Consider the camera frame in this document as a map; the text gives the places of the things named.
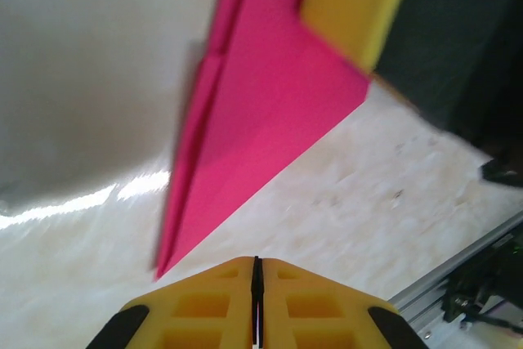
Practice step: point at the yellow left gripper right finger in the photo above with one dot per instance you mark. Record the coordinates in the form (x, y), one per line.
(318, 324)

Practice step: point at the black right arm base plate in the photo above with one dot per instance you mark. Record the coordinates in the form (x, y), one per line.
(470, 300)

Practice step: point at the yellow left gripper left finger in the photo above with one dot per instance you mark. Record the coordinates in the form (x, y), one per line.
(204, 324)

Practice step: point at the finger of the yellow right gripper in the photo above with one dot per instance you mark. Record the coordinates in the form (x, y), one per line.
(351, 14)

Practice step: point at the aluminium mounting rail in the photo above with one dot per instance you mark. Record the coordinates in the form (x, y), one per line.
(417, 300)

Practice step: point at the pink paper sheet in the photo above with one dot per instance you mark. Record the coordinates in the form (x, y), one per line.
(265, 99)

